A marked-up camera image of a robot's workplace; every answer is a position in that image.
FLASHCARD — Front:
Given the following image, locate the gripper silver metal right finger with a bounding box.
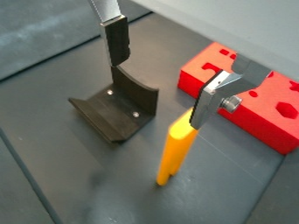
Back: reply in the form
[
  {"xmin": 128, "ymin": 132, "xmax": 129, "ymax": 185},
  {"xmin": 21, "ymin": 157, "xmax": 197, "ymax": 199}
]
[{"xmin": 189, "ymin": 54, "xmax": 271, "ymax": 130}]

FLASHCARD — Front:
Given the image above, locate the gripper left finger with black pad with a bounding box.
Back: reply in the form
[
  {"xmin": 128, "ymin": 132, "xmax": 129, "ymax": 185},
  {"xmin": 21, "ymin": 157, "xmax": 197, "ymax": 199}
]
[{"xmin": 88, "ymin": 0, "xmax": 130, "ymax": 67}]

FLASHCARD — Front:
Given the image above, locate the yellow two-pronged peg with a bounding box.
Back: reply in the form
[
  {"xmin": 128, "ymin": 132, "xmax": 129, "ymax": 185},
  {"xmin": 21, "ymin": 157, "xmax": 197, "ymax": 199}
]
[{"xmin": 156, "ymin": 108, "xmax": 199, "ymax": 186}]

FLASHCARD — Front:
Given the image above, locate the red shape-sorting board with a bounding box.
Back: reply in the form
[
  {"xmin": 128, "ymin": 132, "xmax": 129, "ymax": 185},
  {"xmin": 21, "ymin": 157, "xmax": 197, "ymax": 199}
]
[{"xmin": 177, "ymin": 42, "xmax": 299, "ymax": 155}]

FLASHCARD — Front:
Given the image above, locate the black curved holder stand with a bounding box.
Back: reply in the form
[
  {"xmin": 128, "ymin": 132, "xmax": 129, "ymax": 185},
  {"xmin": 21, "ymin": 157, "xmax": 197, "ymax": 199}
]
[{"xmin": 69, "ymin": 66, "xmax": 158, "ymax": 143}]

